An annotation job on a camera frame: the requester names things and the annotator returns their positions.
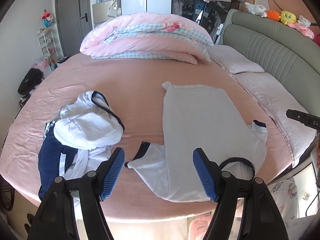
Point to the red blue plush toy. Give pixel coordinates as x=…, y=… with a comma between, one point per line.
x=48, y=19

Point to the black round side table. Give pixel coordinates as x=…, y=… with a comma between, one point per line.
x=7, y=195

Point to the white navy-trimmed pants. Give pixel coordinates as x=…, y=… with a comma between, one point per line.
x=79, y=139

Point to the orange plush toy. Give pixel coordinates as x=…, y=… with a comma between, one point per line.
x=273, y=15

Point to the yellow plush toy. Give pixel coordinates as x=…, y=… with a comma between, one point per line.
x=287, y=17

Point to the pink white plush toy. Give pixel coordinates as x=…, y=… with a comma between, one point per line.
x=303, y=26

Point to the folded pink checkered quilt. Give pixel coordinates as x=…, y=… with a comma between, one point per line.
x=146, y=35

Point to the white navy-trimmed jacket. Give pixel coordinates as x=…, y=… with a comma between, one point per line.
x=198, y=116

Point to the silver drawer cabinet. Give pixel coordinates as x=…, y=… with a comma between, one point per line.
x=105, y=11

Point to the white black wardrobe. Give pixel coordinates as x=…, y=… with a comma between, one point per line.
x=209, y=15

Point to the pink bed sheet mattress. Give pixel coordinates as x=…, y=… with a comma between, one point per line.
x=133, y=87

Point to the grey padded headboard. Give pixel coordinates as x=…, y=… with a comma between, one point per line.
x=281, y=51

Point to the grey door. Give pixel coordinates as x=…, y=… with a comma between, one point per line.
x=73, y=23

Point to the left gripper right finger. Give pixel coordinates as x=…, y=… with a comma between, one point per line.
x=261, y=218

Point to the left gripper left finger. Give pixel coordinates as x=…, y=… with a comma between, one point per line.
x=55, y=217

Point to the white wire shelf rack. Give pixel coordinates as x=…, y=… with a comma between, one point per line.
x=47, y=45

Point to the black bag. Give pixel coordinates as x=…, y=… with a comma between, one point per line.
x=33, y=78

